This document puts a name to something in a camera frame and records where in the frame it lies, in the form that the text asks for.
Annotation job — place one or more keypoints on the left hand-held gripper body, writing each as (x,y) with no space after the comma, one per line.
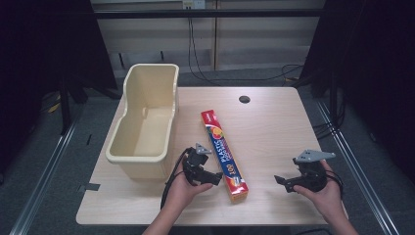
(194,163)

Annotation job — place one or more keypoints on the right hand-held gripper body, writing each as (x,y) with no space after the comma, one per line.
(311,176)

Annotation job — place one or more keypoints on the red and blue wrap box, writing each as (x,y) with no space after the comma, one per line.
(225,156)

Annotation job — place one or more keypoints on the cream plastic storage bin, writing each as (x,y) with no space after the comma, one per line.
(147,130)

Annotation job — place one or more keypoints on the person's left hand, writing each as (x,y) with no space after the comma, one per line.
(181,194)

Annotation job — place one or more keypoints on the person's right hand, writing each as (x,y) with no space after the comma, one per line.
(328,199)

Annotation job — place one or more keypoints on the grey tape piece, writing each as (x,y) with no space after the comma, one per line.
(89,187)

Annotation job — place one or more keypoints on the small black tape strip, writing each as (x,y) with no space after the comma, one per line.
(88,139)

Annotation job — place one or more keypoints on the black curtain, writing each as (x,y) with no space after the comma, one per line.
(372,65)
(49,45)

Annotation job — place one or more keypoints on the black metal stand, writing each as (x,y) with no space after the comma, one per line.
(65,107)

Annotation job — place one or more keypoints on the aluminium floor rail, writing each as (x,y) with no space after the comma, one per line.
(42,182)
(355,176)

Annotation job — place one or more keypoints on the black horizontal frame bar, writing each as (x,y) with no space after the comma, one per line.
(208,13)

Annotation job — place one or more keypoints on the white wall socket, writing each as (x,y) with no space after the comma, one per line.
(193,4)

